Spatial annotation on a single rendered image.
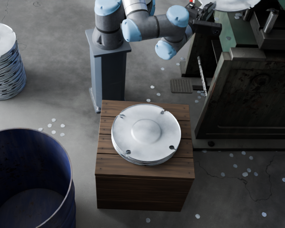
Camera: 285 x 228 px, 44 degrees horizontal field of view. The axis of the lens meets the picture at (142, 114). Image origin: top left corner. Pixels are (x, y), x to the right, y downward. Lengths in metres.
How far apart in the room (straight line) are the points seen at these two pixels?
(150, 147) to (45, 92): 0.91
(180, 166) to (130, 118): 0.30
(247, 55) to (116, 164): 0.69
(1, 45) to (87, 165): 0.76
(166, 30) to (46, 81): 1.16
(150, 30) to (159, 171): 0.57
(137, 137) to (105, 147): 0.14
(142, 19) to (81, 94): 1.02
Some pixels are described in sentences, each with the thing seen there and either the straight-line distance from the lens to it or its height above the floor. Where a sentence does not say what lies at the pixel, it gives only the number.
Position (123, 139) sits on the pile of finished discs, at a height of 0.39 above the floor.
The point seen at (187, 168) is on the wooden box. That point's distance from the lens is 1.48.
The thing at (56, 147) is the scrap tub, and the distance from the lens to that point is 1.41.
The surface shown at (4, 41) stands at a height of 0.31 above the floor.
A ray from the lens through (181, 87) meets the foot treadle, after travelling 1.98.
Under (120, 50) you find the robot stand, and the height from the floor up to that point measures 0.45.
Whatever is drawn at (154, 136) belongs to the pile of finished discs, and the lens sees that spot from 1.48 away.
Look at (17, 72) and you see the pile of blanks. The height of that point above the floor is 0.14.
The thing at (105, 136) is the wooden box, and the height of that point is 0.35.
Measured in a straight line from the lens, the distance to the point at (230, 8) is 1.52.
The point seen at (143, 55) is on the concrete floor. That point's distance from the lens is 2.36.
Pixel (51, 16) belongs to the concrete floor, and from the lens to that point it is 2.66.
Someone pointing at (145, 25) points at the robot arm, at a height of 0.88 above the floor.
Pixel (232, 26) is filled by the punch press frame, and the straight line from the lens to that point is 1.65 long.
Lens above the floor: 1.62
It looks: 53 degrees down
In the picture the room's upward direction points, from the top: 7 degrees clockwise
